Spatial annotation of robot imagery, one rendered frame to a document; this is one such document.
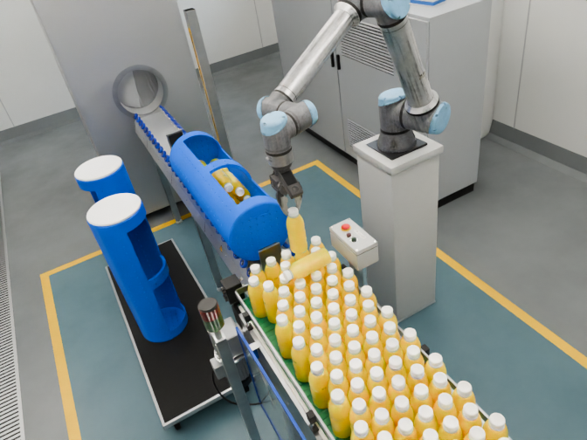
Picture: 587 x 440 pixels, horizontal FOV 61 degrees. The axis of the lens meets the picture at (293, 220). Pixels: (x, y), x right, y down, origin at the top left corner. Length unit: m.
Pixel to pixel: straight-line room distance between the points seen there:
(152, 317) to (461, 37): 2.53
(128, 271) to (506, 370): 2.05
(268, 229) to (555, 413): 1.67
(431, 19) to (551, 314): 1.86
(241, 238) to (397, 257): 1.01
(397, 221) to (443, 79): 1.22
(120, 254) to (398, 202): 1.43
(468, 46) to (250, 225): 2.07
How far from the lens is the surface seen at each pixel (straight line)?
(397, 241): 2.69
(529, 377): 2.97
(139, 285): 2.82
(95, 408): 3.22
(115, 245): 2.66
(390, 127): 2.46
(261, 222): 2.08
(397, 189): 2.50
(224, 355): 1.76
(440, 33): 3.36
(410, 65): 2.14
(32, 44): 6.88
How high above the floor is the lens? 2.35
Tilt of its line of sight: 36 degrees down
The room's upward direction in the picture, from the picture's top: 10 degrees counter-clockwise
